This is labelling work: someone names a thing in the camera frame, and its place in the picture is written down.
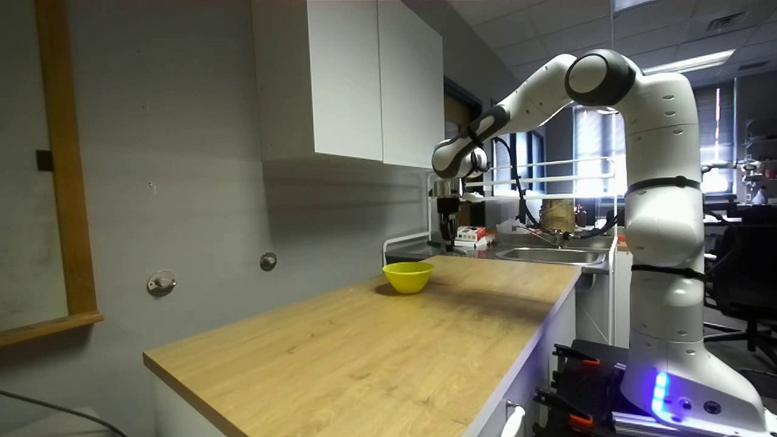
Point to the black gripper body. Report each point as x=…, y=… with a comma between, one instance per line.
x=450, y=209

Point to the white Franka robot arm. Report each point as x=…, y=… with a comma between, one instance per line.
x=659, y=209

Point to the yellow bowl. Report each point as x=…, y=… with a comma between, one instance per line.
x=408, y=276

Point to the small red white box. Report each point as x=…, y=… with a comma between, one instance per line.
x=473, y=240

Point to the stainless steel sink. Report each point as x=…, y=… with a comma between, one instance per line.
x=548, y=254

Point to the brown paper bag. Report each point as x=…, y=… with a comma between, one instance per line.
x=556, y=217

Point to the narrow white cabinet door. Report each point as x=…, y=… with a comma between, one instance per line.
x=346, y=77

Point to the ceiling light panel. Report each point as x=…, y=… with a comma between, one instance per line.
x=687, y=61

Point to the black office chair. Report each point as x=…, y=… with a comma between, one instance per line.
x=743, y=283

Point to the white wall cabinet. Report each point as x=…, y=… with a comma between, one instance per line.
x=347, y=82

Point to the round metal wall knob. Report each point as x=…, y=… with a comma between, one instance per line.
x=267, y=260

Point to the metal wall hook knob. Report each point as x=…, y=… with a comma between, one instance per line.
x=158, y=283

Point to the whiteboard with wooden frame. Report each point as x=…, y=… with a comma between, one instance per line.
x=64, y=171

